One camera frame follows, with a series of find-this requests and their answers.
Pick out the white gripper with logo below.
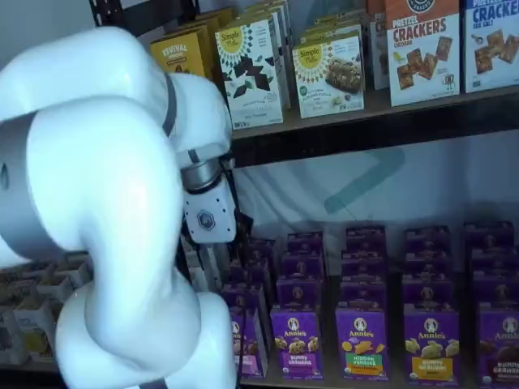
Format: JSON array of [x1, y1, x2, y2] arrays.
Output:
[[182, 181, 238, 245]]

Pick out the purple Annie's box pink label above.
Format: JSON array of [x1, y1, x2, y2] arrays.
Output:
[[230, 307, 269, 378]]

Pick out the white carton box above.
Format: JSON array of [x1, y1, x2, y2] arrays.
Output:
[[0, 262, 46, 293], [36, 265, 95, 301], [188, 242, 229, 293], [11, 298, 58, 361]]

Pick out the purple Annie's snack box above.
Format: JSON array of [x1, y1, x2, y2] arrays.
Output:
[[470, 249, 519, 281], [402, 250, 453, 279], [471, 279, 519, 315], [339, 279, 388, 313], [276, 277, 324, 313], [229, 259, 271, 291], [242, 238, 277, 265], [405, 226, 452, 254], [281, 253, 325, 281], [463, 221, 517, 252], [345, 225, 387, 254], [401, 275, 456, 313], [341, 250, 388, 283], [221, 283, 265, 314], [286, 231, 325, 256]]

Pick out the Simple Mills chocolate cookie box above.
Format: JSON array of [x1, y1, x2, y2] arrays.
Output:
[[214, 19, 285, 130], [237, 10, 289, 109], [242, 0, 293, 109]]

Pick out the purple Annie's box violet label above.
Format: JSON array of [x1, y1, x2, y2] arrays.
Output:
[[270, 309, 324, 381]]

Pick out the Simple Mills snack bar box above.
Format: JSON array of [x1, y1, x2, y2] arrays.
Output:
[[302, 13, 367, 30], [298, 24, 364, 42], [291, 34, 366, 120]]

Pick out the purple Annie's box green label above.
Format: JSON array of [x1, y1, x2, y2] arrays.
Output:
[[335, 309, 388, 383]]

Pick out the orange pretzel crackers box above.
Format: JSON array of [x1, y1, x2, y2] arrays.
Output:
[[384, 0, 461, 108], [367, 0, 391, 92]]

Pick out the purple Annie's box yellow label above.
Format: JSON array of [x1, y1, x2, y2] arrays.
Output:
[[403, 310, 461, 384]]

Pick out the purple Annie's box brown label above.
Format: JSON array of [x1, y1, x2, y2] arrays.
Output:
[[477, 310, 519, 387]]

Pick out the blue pretzel crackers box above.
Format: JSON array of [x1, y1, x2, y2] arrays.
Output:
[[462, 0, 519, 95]]

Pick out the white backdrop sheet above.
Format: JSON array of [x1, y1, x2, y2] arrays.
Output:
[[233, 129, 519, 244]]

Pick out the teal tape strip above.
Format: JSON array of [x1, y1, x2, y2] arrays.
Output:
[[324, 149, 407, 215]]

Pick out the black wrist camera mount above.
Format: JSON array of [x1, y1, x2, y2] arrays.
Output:
[[234, 208, 255, 245]]

